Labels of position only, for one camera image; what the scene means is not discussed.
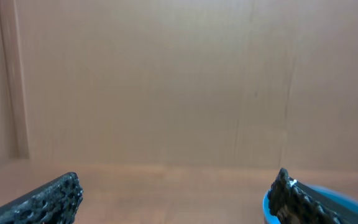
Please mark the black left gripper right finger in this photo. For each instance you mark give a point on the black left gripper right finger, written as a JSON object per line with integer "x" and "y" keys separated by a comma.
{"x": 294, "y": 202}

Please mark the teal blue bowl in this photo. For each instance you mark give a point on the teal blue bowl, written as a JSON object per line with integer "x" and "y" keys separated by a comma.
{"x": 338, "y": 197}

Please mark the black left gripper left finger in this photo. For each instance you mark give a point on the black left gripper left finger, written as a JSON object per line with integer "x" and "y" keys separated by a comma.
{"x": 52, "y": 203}

